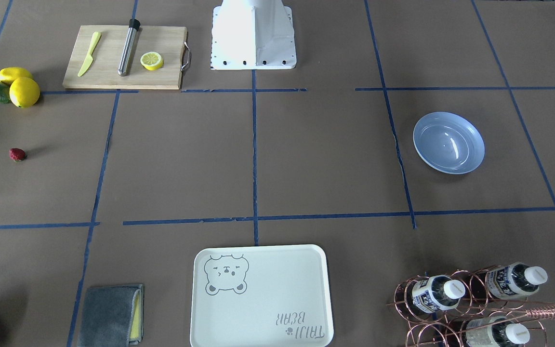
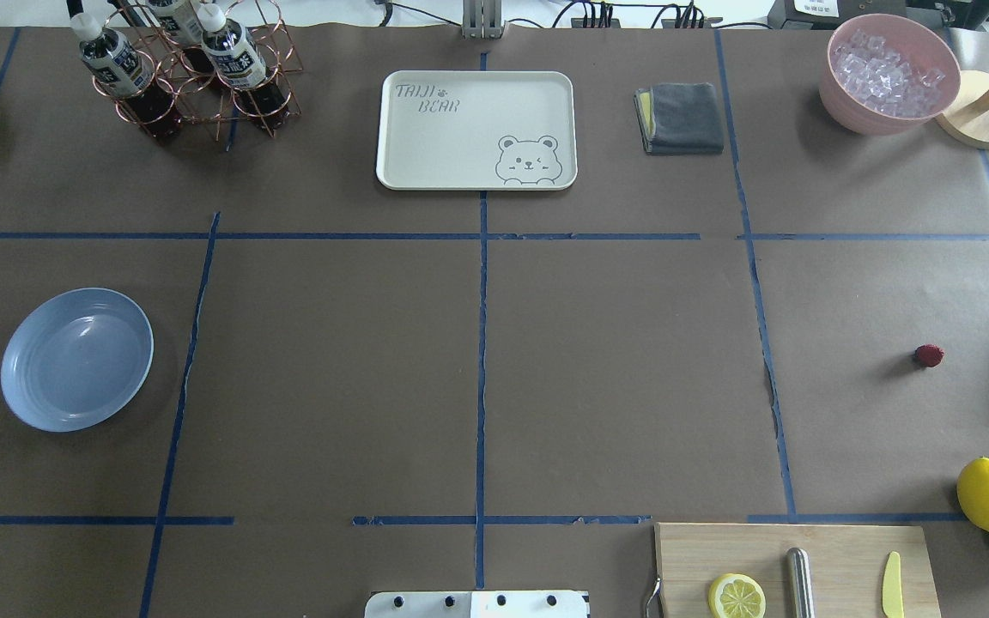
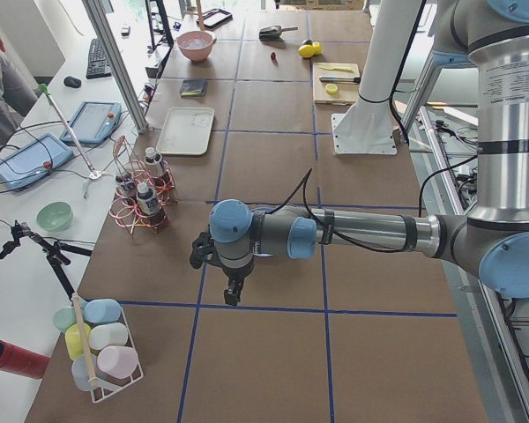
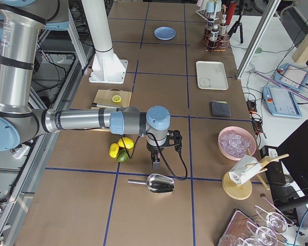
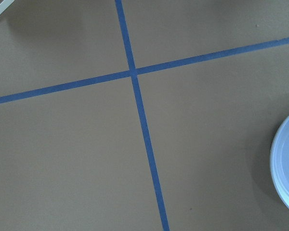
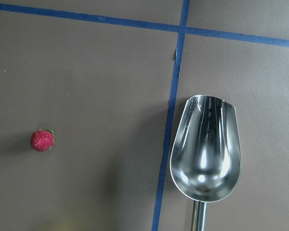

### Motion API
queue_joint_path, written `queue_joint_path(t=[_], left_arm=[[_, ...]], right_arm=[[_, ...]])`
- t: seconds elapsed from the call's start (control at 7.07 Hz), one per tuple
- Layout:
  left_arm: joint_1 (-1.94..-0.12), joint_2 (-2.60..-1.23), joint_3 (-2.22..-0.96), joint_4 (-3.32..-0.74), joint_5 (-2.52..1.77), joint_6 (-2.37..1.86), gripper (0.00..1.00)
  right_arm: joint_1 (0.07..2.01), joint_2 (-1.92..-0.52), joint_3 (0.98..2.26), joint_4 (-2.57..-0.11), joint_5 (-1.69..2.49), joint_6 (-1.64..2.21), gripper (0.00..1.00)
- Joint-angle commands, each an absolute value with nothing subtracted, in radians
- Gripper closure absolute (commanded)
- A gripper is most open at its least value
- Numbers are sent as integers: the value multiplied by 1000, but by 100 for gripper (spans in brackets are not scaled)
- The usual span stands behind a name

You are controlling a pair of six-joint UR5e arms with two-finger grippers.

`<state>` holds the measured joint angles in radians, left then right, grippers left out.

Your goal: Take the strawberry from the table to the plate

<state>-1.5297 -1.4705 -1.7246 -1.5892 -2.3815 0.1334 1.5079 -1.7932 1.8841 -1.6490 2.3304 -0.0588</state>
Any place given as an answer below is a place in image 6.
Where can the red strawberry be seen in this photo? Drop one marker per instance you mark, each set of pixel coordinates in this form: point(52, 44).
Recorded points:
point(42, 140)

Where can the steel scoop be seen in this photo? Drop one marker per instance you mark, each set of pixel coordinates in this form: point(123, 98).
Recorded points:
point(205, 159)

